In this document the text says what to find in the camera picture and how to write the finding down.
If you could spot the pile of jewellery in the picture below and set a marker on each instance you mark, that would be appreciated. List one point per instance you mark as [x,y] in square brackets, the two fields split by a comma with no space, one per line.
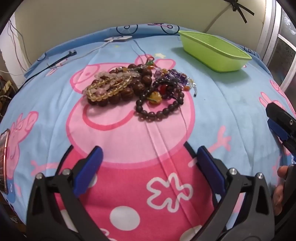
[161,81]

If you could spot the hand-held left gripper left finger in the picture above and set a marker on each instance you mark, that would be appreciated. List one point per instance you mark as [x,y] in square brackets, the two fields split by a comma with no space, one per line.
[89,170]

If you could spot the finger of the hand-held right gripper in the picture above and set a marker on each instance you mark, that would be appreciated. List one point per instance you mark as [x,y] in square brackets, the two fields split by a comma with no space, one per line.
[276,131]
[283,117]

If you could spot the pink phone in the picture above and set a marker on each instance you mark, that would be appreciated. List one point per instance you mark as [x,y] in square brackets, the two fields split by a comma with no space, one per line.
[4,162]

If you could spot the aluminium window frame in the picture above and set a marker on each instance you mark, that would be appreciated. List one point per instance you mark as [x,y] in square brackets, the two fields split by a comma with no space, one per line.
[270,34]

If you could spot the cartoon pig printed blanket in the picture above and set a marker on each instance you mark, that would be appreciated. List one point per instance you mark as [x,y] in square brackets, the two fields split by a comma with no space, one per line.
[231,104]

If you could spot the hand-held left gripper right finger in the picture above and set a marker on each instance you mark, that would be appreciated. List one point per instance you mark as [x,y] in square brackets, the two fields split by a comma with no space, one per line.
[211,170]

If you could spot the person's right hand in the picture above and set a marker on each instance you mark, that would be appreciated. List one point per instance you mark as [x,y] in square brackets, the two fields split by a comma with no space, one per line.
[278,197]

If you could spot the green plastic tray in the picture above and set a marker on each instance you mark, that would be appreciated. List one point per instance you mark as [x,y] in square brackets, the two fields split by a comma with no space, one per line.
[208,58]

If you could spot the bedside clutter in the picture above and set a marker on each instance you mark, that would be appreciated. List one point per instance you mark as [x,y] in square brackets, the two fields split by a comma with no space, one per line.
[5,90]

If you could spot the amber pendant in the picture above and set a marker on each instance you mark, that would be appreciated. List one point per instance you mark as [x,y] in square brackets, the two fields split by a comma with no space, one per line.
[155,97]

